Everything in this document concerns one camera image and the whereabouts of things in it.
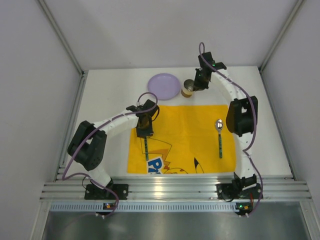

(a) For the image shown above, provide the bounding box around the fork with teal handle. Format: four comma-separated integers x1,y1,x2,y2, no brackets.
144,137,149,161

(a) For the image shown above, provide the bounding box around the metal cup with brown base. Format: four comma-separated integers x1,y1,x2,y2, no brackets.
181,79,195,98

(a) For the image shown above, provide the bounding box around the perforated grey cable duct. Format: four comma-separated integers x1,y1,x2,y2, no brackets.
50,201,252,213

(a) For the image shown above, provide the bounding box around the black right arm base bracket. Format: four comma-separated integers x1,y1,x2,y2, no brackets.
216,183,262,202

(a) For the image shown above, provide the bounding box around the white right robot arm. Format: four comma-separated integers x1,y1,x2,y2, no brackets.
193,52,258,192

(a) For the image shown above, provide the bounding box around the spoon with teal handle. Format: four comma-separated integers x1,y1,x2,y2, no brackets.
215,119,223,159

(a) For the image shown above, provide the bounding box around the aluminium mounting rail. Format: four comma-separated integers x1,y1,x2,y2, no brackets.
40,175,312,202

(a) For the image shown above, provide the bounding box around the black left arm base bracket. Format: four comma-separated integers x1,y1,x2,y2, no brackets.
84,183,129,200

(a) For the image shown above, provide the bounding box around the purple plastic plate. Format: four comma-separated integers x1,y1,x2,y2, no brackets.
147,73,181,101

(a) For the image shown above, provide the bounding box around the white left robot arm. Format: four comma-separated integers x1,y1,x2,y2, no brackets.
62,99,160,189

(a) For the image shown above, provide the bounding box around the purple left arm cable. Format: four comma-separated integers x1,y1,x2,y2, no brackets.
61,92,160,219

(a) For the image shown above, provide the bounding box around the yellow cartoon print cloth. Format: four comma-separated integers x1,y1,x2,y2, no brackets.
127,105,236,175

